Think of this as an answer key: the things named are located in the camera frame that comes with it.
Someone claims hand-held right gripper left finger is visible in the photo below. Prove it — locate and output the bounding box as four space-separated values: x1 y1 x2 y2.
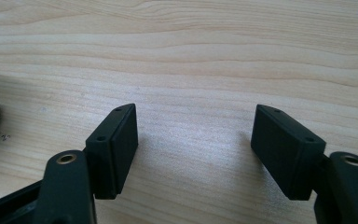
85 103 139 201

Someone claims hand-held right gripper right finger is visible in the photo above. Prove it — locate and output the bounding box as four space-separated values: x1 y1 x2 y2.
250 104 327 202

